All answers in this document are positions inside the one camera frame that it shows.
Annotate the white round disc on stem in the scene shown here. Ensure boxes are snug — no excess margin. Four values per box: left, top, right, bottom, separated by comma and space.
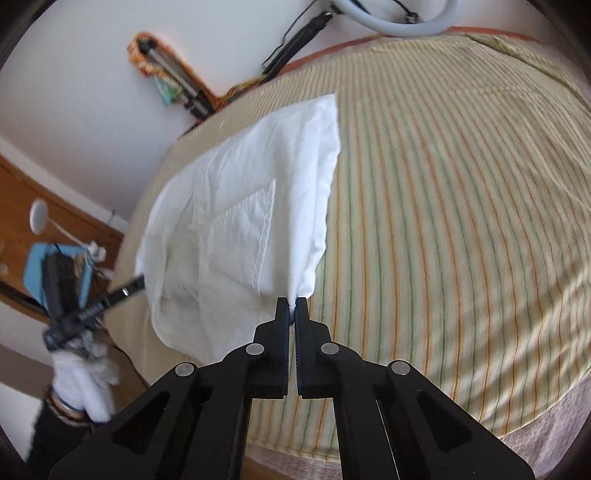
29, 200, 89, 248

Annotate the white ring light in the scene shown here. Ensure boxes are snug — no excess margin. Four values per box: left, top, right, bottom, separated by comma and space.
330, 0, 464, 36

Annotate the wooden door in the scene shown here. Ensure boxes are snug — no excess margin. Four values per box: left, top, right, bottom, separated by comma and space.
0, 152, 131, 326

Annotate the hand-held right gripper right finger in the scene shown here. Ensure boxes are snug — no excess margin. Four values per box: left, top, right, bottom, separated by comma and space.
294, 298, 536, 480

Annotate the orange patterned cloth strip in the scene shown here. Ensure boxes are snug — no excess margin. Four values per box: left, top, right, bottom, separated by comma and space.
128, 31, 269, 100

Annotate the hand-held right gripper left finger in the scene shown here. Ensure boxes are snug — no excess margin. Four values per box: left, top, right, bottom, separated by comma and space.
48, 298, 293, 480

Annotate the colourful hanging scarf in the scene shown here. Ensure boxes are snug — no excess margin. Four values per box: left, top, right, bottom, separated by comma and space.
156, 75, 182, 107

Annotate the folded metal tripod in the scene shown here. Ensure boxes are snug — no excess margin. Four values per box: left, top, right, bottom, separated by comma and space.
139, 39, 216, 119

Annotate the striped yellow bed sheet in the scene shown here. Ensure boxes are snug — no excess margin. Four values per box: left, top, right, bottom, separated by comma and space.
113, 32, 591, 462

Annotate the person's left hand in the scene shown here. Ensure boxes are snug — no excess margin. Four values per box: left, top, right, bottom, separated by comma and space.
48, 339, 122, 423

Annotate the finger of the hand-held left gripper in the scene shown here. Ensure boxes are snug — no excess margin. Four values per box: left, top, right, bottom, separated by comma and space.
78, 274, 147, 325

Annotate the white garment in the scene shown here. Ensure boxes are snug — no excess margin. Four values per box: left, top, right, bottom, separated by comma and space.
135, 93, 342, 365

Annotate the person's left forearm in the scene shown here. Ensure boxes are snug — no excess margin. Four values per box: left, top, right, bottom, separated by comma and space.
27, 387, 112, 468

